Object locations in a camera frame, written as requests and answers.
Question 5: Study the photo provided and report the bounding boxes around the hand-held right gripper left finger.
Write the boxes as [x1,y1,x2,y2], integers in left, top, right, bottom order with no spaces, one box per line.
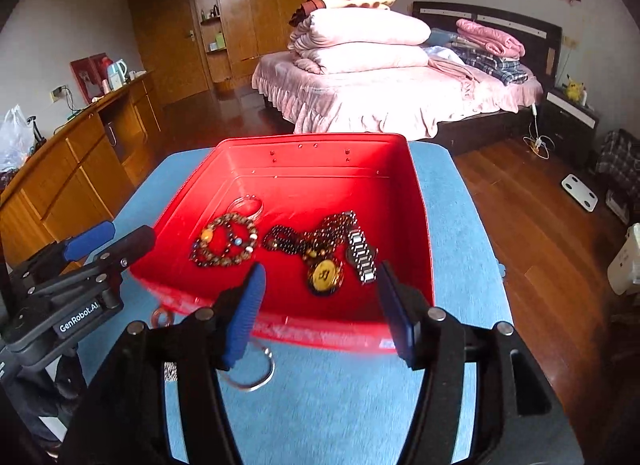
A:
[60,261,268,465]

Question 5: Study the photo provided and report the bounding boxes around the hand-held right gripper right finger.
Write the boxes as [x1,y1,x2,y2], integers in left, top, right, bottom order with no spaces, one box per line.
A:
[376,260,586,465]

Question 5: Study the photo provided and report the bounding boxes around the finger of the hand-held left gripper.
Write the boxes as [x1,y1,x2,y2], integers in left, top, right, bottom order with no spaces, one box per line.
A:
[30,225,157,306]
[10,221,117,292]

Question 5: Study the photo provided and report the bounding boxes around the multicolour bead bracelet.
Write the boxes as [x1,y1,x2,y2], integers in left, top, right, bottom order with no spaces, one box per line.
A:
[189,235,256,268]

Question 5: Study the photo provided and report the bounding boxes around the silver bangle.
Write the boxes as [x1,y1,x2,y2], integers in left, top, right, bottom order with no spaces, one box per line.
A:
[217,340,276,392]

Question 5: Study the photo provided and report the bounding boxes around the silver metal watch band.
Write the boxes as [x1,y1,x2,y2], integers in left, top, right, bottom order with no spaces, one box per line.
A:
[346,227,378,285]

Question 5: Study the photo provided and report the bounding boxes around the brown bead bracelet yellow bead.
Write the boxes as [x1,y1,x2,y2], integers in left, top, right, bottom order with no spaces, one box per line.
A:
[200,212,258,251]

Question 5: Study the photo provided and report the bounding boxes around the black bead bracelet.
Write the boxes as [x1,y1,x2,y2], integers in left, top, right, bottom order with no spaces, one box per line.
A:
[262,224,306,255]

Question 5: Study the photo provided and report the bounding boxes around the bead necklace yellow disc pendant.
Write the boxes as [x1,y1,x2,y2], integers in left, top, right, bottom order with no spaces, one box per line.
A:
[300,211,360,297]

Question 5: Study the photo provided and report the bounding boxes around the thin silver hoop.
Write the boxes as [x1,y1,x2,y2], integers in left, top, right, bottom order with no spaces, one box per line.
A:
[231,196,264,218]

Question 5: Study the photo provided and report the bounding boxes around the red metal box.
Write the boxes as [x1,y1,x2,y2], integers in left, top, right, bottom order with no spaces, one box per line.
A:
[130,132,435,356]

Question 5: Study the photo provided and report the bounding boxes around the wooden dresser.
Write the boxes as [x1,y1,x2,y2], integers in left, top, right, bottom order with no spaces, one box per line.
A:
[0,70,163,266]

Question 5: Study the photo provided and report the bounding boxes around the blue tablecloth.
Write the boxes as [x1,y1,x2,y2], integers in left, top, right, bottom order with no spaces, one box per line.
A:
[75,142,511,465]

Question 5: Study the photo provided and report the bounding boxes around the white plastic bag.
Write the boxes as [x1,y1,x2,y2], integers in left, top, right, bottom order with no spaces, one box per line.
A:
[0,105,32,170]

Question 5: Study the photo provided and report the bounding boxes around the light blue kettle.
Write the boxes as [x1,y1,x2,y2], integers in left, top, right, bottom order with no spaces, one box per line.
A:
[106,59,130,90]

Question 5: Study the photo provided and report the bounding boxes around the wooden door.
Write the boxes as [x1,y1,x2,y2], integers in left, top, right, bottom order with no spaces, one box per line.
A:
[127,0,211,106]

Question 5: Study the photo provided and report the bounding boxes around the bed with pink bedspread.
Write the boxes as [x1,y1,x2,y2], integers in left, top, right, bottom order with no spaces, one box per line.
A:
[250,1,563,156]

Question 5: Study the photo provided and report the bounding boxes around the white bathroom scale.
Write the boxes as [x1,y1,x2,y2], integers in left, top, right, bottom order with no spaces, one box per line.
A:
[560,174,600,212]

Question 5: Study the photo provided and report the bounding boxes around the white floor appliance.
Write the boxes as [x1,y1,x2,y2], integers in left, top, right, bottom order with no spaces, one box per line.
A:
[607,222,640,296]

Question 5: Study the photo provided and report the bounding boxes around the dark nightstand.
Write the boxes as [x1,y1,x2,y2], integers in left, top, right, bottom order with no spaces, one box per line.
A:
[537,87,599,168]

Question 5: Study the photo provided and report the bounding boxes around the pink folded quilt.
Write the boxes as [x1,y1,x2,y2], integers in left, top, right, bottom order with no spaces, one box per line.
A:
[287,9,432,53]
[292,41,431,74]

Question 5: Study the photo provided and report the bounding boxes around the plaid folded clothes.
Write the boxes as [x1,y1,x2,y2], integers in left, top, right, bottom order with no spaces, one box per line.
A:
[450,40,530,84]

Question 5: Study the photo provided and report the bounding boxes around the plaid cloth pile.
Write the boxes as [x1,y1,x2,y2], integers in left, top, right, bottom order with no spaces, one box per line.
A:
[595,129,640,196]

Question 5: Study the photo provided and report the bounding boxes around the wooden wardrobe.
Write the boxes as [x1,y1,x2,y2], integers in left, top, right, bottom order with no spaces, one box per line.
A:
[112,0,376,86]

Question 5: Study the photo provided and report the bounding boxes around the yellow plush toy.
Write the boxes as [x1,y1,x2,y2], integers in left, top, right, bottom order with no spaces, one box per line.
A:
[562,74,587,104]

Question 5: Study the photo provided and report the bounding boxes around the pink folded blanket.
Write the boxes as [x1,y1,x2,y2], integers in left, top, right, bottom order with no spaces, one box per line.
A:
[455,19,526,58]

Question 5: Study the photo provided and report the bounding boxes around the dark wooden headboard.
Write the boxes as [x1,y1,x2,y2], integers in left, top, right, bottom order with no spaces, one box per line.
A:
[412,1,563,90]

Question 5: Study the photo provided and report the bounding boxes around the white power strip cable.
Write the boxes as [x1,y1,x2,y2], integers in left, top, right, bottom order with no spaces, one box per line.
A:
[522,105,556,160]

